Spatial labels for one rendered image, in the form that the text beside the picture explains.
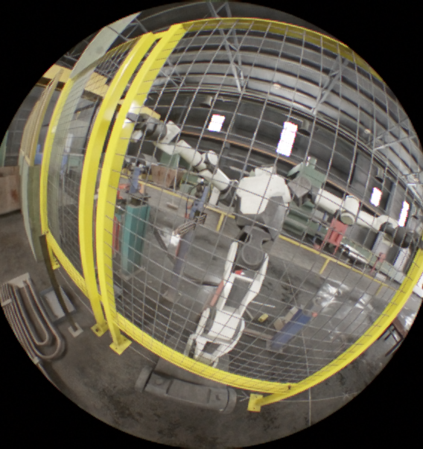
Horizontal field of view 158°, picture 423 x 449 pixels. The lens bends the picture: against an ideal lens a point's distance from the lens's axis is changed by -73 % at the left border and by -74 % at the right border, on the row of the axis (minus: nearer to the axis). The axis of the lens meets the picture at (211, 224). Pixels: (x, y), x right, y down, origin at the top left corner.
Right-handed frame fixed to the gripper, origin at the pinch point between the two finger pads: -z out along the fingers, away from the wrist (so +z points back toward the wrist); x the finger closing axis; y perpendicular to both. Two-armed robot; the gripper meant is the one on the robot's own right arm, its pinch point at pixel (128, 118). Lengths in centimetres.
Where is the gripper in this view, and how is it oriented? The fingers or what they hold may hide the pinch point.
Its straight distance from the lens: 56.2
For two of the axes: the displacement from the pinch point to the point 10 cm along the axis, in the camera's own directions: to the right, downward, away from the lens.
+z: 2.9, -2.0, 9.4
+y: 3.1, -9.1, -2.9
